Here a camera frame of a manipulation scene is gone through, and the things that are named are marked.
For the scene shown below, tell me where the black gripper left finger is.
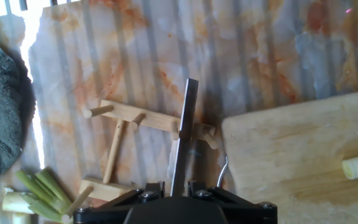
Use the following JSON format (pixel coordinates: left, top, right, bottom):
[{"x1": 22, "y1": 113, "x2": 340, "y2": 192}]
[{"x1": 73, "y1": 182, "x2": 166, "y2": 224}]

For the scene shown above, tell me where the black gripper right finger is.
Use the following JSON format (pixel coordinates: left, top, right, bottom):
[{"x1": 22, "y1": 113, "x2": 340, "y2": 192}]
[{"x1": 188, "y1": 181, "x2": 278, "y2": 224}]

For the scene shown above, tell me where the steel cleaver knife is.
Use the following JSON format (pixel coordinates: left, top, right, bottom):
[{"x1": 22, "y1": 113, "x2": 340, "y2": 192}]
[{"x1": 170, "y1": 77, "x2": 200, "y2": 197}]

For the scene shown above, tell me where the green scallion leaf bunch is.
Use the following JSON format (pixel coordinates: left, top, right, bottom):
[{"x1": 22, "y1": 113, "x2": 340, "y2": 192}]
[{"x1": 14, "y1": 167, "x2": 73, "y2": 223}]

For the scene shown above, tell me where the wooden cutting board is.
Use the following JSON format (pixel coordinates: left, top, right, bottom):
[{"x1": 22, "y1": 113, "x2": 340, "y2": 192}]
[{"x1": 215, "y1": 88, "x2": 358, "y2": 224}]

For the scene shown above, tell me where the wooden knife rack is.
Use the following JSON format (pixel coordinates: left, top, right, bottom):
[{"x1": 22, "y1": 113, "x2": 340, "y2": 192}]
[{"x1": 61, "y1": 98, "x2": 220, "y2": 224}]

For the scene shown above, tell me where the orange marble pattern mat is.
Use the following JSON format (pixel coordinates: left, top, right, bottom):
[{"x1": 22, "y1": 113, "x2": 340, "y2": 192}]
[{"x1": 28, "y1": 0, "x2": 358, "y2": 224}]

